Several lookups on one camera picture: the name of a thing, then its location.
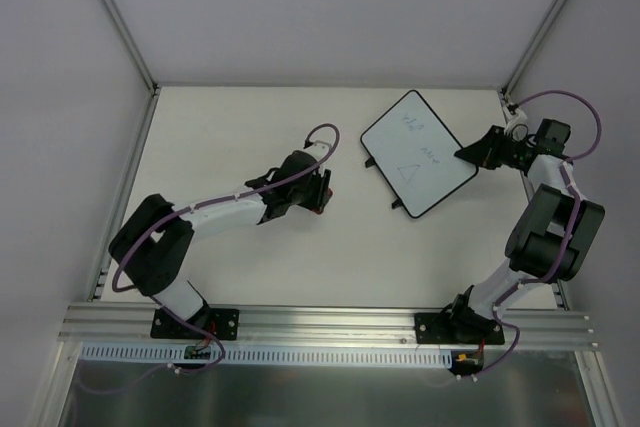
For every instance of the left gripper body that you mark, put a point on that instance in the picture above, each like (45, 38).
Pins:
(323, 191)

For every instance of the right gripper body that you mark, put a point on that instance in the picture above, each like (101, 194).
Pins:
(498, 148)

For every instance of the red whiteboard eraser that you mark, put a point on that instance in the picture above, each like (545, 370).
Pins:
(322, 201)

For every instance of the small black-framed whiteboard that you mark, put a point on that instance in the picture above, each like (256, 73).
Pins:
(415, 152)

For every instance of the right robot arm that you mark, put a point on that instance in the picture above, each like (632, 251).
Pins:
(550, 240)

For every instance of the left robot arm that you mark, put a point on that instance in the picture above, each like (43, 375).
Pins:
(152, 245)

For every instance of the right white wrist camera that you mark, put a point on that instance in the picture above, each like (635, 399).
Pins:
(515, 118)

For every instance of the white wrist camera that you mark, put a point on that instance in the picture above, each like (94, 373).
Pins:
(318, 150)
(515, 118)

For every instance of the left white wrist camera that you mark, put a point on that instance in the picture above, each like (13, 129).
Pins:
(318, 150)

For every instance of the wire whiteboard stand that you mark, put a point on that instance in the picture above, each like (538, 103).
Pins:
(382, 182)

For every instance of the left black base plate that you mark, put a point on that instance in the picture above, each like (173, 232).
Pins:
(223, 323)

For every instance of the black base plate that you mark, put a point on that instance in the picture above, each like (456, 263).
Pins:
(223, 323)
(435, 329)

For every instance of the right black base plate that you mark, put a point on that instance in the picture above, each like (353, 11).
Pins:
(435, 329)

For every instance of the white slotted cable duct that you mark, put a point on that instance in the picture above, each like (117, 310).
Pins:
(268, 355)

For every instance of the right aluminium frame post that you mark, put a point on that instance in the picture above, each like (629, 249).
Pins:
(537, 41)

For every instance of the aluminium frame post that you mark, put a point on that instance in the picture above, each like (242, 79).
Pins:
(537, 41)
(123, 32)

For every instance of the aluminium mounting rail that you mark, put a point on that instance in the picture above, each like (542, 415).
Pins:
(548, 330)

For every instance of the left aluminium frame post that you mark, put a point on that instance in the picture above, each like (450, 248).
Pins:
(123, 32)

